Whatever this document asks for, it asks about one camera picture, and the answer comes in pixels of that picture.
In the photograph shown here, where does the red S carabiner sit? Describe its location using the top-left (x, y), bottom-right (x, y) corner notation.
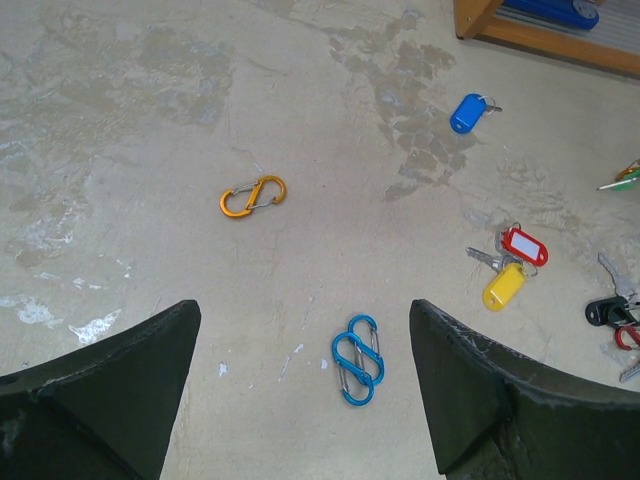
top-left (614, 325), bottom-right (640, 351)

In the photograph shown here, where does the dark blue S carabiner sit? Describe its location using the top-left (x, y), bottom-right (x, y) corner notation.
top-left (332, 332), bottom-right (374, 407)

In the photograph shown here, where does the blue key tag with keys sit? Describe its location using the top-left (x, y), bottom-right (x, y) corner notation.
top-left (619, 363), bottom-right (640, 383)

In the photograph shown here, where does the orange S carabiner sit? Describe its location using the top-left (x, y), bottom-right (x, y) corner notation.
top-left (615, 160), bottom-right (640, 181)
top-left (219, 175), bottom-right (287, 219)

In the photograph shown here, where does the blue key tag far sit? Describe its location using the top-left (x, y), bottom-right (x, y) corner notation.
top-left (449, 93), bottom-right (502, 134)

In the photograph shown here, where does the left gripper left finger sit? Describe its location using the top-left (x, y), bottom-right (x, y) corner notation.
top-left (1, 300), bottom-right (201, 479)

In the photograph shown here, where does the green key tag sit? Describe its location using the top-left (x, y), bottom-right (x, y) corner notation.
top-left (597, 176), bottom-right (639, 191)

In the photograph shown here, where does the wooden shelf rack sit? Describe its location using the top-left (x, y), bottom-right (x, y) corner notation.
top-left (453, 1), bottom-right (639, 79)

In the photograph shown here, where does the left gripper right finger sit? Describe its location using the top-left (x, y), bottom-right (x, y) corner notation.
top-left (409, 300), bottom-right (639, 479)

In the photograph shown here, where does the black key fob with key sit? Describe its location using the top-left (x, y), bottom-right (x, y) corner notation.
top-left (585, 252), bottom-right (639, 328)

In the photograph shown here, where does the light blue S carabiner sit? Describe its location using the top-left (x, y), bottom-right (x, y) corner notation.
top-left (347, 314), bottom-right (385, 386)

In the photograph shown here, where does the red key tag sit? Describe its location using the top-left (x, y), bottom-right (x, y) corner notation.
top-left (501, 223), bottom-right (549, 267)

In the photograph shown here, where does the yellow key tag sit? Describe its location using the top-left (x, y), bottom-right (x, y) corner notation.
top-left (482, 263), bottom-right (526, 312)

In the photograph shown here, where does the blue stapler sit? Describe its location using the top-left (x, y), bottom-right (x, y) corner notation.
top-left (502, 0), bottom-right (600, 30)

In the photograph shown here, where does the silver key on yellow tag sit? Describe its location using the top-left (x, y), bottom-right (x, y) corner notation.
top-left (466, 247), bottom-right (520, 273)

